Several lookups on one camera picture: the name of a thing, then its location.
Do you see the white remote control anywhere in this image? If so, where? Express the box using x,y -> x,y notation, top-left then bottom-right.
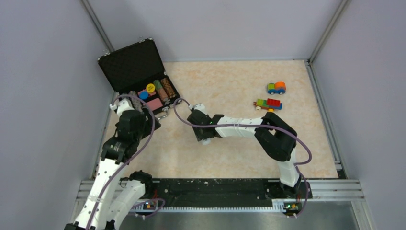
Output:
202,138 -> 211,145

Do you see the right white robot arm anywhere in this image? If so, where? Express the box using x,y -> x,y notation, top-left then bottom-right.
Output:
187,109 -> 300,197

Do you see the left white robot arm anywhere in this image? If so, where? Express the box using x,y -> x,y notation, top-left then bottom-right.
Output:
65,108 -> 160,230

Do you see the brown poker chip stack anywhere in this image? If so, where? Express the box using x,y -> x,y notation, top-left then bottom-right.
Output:
160,78 -> 176,99

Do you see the pink card deck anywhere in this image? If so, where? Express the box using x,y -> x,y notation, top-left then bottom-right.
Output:
146,98 -> 163,111

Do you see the green pink chip stack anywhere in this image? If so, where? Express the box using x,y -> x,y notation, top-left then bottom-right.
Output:
153,80 -> 169,103

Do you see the yellow poker chip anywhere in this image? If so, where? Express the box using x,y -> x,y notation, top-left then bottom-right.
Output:
146,83 -> 156,94

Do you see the blue poker chip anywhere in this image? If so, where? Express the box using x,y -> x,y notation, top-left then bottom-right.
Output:
138,91 -> 149,100

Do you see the lego brick truck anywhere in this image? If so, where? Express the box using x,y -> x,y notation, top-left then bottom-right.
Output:
253,98 -> 283,112

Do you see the orange blue toy car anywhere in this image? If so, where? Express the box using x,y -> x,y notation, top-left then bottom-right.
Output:
267,81 -> 286,95

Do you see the black poker chip case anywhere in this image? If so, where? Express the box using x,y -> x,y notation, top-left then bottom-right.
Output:
97,38 -> 180,115

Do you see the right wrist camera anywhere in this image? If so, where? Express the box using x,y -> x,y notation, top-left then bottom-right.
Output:
189,103 -> 208,115

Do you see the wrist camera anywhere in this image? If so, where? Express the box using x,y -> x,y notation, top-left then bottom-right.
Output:
189,103 -> 208,115
109,99 -> 134,117

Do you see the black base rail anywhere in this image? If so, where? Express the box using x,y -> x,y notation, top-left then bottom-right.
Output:
142,178 -> 313,208

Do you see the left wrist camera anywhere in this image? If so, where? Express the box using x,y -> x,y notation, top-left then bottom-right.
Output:
109,99 -> 134,117

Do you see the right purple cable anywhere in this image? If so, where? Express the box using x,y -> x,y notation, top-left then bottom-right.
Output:
172,98 -> 313,217

